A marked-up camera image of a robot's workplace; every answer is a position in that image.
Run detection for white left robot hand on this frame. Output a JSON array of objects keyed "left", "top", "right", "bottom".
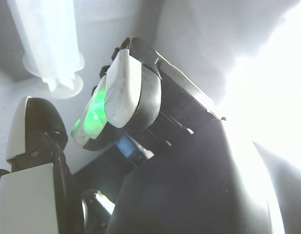
[{"left": 0, "top": 36, "right": 285, "bottom": 234}]

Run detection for white plastic cylinder part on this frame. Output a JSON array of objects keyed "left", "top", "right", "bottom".
[{"left": 6, "top": 0, "right": 85, "bottom": 99}]

